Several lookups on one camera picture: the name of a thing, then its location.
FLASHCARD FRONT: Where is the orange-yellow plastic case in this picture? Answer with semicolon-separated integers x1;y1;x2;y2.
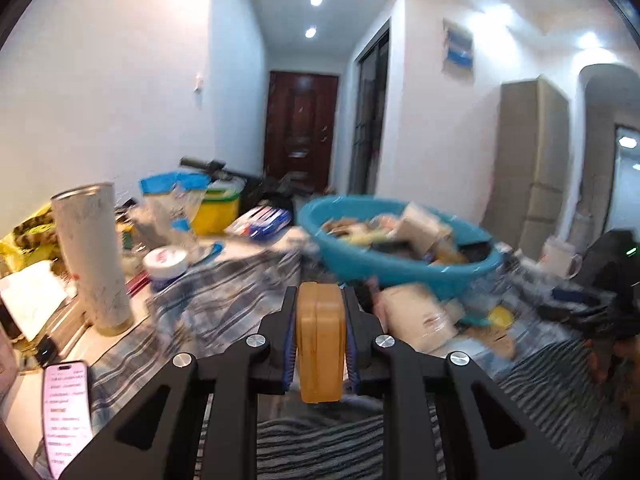
295;282;346;404

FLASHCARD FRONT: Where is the smartphone with lit screen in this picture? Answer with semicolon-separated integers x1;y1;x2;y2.
42;361;93;479

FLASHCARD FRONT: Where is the tan round vented disc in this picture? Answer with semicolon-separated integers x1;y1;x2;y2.
465;326;516;361

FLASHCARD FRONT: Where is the striped grey cloth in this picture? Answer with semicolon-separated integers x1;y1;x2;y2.
196;339;626;480

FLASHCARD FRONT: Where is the yellow round plastic lid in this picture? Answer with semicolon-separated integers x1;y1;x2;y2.
487;306;515;330

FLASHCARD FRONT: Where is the blue plaid cloth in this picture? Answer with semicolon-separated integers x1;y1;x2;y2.
91;249;602;430

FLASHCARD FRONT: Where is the beige paper pouch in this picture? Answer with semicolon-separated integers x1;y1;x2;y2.
374;284;457;354

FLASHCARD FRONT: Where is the white jar blue base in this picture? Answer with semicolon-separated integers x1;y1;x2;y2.
143;246;189;292

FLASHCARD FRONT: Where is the yellow snack bag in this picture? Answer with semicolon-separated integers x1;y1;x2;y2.
1;203;62;273

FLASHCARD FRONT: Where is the white marbled tumbler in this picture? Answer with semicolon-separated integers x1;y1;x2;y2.
51;182;134;336

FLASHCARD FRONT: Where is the blue white snack bag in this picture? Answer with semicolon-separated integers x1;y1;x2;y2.
139;171;210;252

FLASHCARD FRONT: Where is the yellow box green lid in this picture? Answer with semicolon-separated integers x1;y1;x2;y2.
192;178;244;236

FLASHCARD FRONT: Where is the beige tall cabinet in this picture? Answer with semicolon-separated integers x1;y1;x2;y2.
482;76;570;260

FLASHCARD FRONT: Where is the dark wooden door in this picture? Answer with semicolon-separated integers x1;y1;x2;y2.
264;70;340;192

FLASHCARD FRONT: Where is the bicycle with black handlebar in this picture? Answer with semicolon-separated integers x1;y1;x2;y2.
179;157;295;214

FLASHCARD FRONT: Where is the white wall switch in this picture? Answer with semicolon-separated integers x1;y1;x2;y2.
194;74;204;93

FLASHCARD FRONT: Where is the wall electrical panel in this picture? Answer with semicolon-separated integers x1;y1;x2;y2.
442;20;474;79

